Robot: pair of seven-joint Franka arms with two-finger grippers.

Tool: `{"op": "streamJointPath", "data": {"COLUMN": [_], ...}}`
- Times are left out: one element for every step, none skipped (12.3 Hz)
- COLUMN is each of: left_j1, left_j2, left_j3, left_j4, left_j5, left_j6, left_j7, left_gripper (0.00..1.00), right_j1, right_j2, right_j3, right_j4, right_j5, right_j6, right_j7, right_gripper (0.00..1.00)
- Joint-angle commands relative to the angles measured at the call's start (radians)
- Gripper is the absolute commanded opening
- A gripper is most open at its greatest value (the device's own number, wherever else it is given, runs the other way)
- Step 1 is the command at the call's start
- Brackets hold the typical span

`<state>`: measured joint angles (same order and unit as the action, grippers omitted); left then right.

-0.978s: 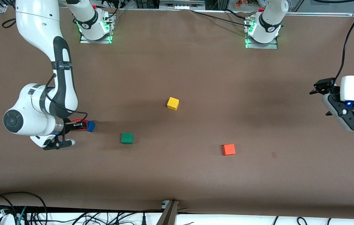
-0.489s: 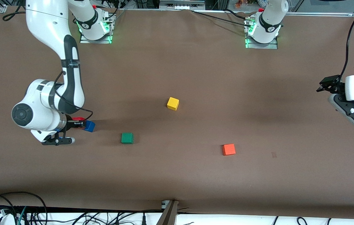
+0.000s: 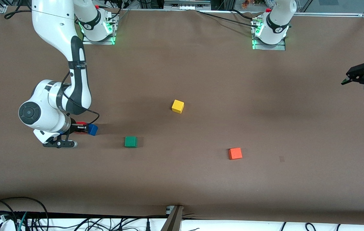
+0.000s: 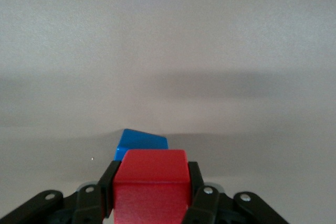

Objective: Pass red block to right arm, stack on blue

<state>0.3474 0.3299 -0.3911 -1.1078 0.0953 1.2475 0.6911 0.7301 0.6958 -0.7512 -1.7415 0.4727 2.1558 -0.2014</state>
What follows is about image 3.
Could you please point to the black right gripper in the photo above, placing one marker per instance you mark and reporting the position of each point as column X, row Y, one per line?
column 74, row 128

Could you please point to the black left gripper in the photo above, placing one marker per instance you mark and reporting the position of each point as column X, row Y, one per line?
column 362, row 73

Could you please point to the red cube block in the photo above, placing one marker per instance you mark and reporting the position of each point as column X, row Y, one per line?
column 81, row 123

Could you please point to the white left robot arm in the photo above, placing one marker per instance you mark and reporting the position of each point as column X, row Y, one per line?
column 276, row 19

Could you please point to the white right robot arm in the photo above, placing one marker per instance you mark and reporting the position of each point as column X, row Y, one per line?
column 53, row 22

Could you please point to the blue cube block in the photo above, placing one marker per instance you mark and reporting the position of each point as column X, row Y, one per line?
column 93, row 129

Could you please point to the green cube block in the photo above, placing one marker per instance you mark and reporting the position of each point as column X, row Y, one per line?
column 130, row 141

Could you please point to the yellow cube block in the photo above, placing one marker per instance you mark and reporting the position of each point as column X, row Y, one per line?
column 178, row 106

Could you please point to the orange cube block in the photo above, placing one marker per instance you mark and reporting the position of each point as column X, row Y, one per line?
column 235, row 153

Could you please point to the grey power strip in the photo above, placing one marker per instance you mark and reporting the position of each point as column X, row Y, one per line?
column 186, row 4

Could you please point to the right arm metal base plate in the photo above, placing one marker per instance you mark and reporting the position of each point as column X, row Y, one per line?
column 115, row 32

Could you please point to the aluminium camera post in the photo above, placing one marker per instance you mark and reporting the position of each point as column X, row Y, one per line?
column 173, row 221

